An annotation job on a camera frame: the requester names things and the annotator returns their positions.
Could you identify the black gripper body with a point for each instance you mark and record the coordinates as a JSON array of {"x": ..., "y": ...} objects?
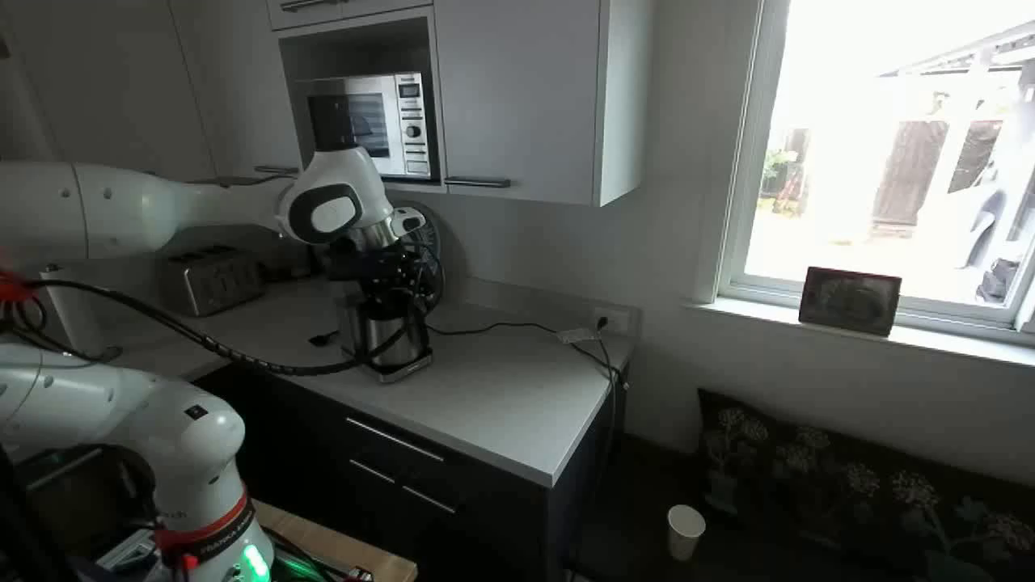
[{"x": 397, "y": 280}]

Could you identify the black steel coffee maker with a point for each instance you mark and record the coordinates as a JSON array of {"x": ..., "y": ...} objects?
[{"x": 390, "y": 344}]

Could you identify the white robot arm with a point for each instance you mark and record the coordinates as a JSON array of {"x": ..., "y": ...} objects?
[{"x": 188, "y": 436}]

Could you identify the silver microwave oven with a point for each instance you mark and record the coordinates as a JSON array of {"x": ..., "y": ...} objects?
[{"x": 385, "y": 114}]

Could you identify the silver toaster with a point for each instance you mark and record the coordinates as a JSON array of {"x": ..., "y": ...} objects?
[{"x": 208, "y": 280}]

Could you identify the dark base cabinet drawers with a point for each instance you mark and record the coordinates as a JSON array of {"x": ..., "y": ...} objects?
[{"x": 453, "y": 516}]

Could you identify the white paper cup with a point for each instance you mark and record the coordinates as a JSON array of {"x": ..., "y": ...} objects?
[{"x": 684, "y": 530}]

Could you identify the floral dark cushion bench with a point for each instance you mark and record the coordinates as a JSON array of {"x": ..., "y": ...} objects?
[{"x": 863, "y": 500}]

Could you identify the white wall socket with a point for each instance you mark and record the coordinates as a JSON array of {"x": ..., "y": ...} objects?
[{"x": 613, "y": 317}]

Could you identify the white wall cabinet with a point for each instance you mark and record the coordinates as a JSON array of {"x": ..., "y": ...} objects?
[{"x": 527, "y": 99}]

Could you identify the dark picture frame on sill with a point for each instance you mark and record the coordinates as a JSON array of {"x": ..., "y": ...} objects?
[{"x": 849, "y": 297}]

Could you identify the window with white frame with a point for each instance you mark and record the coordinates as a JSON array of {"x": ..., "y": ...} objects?
[{"x": 889, "y": 137}]

